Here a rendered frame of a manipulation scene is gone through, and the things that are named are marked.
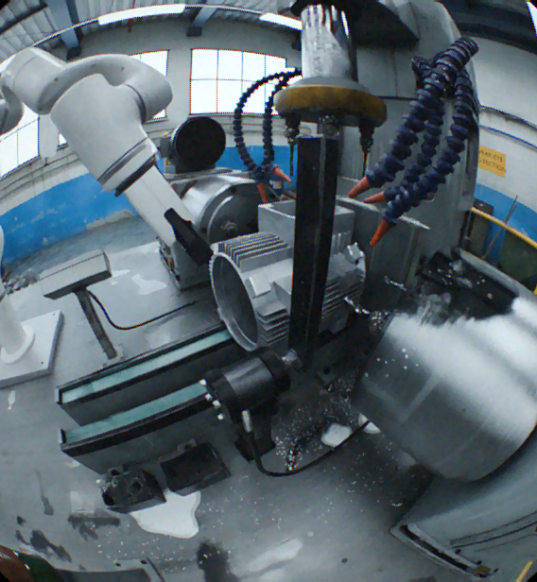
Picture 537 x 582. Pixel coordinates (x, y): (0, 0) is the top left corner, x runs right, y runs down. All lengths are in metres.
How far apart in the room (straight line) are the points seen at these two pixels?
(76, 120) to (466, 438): 0.48
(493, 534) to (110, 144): 0.60
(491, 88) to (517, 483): 5.85
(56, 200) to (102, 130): 5.96
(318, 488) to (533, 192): 5.32
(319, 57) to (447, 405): 0.44
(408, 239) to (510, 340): 0.26
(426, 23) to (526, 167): 4.89
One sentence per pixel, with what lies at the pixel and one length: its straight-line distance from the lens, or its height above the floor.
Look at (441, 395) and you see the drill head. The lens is 0.22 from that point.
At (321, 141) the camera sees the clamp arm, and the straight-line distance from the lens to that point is 0.18.
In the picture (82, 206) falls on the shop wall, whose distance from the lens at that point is 6.07.
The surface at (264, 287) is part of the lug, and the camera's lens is 0.29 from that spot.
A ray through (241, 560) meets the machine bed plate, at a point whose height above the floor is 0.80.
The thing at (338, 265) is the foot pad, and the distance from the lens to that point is 0.37.
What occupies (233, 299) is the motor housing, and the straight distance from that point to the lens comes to 0.45.
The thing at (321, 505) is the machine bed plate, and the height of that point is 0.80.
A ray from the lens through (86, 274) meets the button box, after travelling 0.53.
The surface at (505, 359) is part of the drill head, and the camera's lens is 0.22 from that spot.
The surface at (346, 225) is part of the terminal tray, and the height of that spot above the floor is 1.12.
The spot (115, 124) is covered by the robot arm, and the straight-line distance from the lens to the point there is 0.30.
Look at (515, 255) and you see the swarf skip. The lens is 4.32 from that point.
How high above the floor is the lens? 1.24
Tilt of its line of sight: 34 degrees down
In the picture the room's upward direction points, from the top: straight up
